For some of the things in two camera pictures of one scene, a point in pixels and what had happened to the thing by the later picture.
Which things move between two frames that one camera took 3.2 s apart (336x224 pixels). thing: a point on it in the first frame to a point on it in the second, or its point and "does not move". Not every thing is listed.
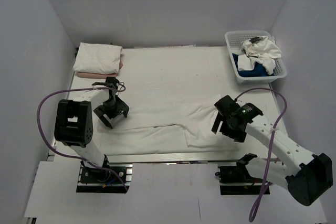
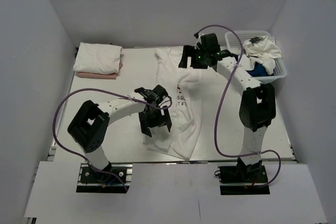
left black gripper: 121,106 to 163,119
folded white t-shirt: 98,58 does not move
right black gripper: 239,135 to 191,51
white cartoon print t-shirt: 164,127 to 184,88
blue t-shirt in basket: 258,71 does not move
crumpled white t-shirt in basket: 264,51 does not move
